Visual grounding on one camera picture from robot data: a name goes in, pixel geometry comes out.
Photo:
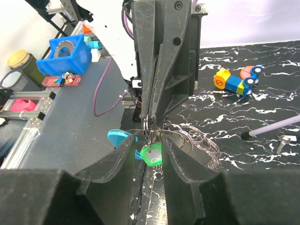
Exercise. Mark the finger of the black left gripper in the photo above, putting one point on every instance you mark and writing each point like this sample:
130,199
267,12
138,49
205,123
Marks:
148,24
171,78

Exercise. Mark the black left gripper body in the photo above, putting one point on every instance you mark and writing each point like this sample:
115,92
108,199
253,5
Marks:
197,12

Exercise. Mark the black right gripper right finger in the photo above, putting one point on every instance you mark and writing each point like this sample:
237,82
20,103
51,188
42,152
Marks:
196,195

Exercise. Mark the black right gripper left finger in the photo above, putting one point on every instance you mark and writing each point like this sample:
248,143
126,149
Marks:
99,194

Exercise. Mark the key with green tag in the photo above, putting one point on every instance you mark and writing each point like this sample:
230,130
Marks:
151,152

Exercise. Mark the perforated music stand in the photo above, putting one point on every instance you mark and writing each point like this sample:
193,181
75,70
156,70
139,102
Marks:
248,134

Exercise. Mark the blue plastic parts bin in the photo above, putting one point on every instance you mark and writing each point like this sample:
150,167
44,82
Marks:
68,54

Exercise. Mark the colourful toy block car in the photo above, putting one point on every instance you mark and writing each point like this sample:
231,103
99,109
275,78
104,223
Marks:
249,76

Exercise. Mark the pink plastic object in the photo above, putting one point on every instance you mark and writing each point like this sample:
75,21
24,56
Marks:
23,105

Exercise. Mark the yellow lidded green jar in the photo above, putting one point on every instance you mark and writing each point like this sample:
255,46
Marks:
26,62

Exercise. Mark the grey cup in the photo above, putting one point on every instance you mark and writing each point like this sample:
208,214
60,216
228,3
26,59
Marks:
17,80

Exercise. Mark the aluminium frame rail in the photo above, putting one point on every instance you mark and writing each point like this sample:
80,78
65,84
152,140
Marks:
33,120

